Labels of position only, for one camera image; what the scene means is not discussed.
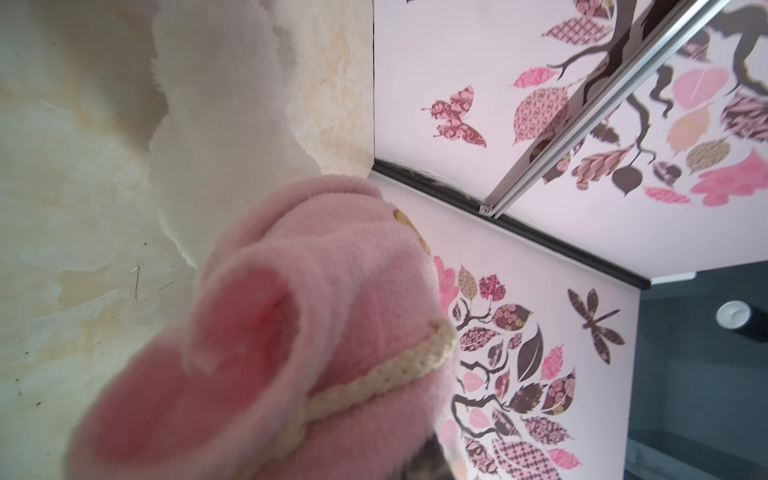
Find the pink teddy hoodie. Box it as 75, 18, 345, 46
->
65, 176, 458, 479

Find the white round ceiling lamp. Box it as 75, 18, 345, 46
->
715, 300, 768, 343

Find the white teddy bear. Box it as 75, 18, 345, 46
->
149, 1, 321, 269

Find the back aluminium rail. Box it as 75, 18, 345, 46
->
479, 0, 729, 218

